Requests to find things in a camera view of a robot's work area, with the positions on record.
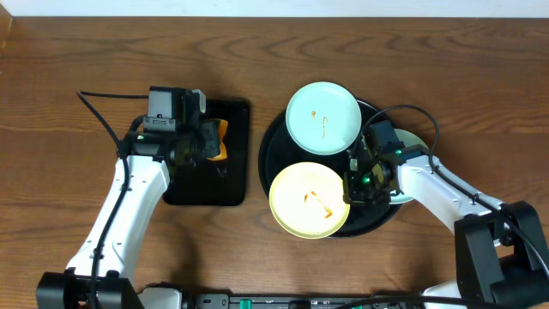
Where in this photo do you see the light blue plate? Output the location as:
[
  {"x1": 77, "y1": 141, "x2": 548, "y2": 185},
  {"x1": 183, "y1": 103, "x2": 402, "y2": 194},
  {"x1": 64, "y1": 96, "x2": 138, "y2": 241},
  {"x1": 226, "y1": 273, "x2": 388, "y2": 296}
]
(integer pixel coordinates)
[
  {"x1": 389, "y1": 129, "x2": 427, "y2": 205},
  {"x1": 285, "y1": 82, "x2": 362, "y2": 155}
]

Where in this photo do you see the light blue plate top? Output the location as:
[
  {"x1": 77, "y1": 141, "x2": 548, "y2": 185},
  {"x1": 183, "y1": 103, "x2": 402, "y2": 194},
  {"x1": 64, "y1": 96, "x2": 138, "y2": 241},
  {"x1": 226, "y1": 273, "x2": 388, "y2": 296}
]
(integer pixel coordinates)
[{"x1": 285, "y1": 82, "x2": 362, "y2": 155}]

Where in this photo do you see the black round tray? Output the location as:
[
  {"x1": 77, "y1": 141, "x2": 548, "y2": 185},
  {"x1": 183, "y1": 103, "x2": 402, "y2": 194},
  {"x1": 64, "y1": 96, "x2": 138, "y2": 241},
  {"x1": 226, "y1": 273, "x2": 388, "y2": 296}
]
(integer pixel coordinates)
[{"x1": 258, "y1": 112, "x2": 405, "y2": 238}]

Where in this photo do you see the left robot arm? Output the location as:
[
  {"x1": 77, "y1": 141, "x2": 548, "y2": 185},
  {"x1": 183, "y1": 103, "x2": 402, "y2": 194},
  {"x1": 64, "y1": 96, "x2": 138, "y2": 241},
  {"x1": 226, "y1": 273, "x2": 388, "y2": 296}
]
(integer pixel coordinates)
[{"x1": 36, "y1": 87, "x2": 220, "y2": 308}]

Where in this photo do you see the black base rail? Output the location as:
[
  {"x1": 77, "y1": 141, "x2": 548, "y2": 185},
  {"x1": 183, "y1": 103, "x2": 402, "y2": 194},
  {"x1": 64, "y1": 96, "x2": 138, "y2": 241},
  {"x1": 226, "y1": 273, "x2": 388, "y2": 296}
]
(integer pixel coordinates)
[{"x1": 145, "y1": 292, "x2": 430, "y2": 309}]

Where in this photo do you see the black rectangular tray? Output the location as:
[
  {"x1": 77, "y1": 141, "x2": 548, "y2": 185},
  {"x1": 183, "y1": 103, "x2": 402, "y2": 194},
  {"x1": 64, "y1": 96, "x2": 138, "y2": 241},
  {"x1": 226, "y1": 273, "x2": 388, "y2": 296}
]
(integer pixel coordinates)
[{"x1": 163, "y1": 99, "x2": 250, "y2": 207}]

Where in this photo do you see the orange green scrub sponge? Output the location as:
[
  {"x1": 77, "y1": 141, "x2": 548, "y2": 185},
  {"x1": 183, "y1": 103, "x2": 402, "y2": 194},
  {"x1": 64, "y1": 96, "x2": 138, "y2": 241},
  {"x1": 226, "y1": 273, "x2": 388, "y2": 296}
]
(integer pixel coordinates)
[{"x1": 209, "y1": 118, "x2": 228, "y2": 161}]

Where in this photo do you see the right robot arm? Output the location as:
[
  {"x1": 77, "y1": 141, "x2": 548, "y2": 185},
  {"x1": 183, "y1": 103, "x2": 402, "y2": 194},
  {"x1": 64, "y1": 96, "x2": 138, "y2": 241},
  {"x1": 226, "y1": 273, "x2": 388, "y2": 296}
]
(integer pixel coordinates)
[{"x1": 344, "y1": 142, "x2": 548, "y2": 308}]

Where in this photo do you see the yellow plate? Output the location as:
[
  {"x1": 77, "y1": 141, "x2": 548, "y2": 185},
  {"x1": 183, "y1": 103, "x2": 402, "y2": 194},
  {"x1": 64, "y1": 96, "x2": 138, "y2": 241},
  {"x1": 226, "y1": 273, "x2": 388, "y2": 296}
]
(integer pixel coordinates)
[{"x1": 268, "y1": 162, "x2": 350, "y2": 239}]

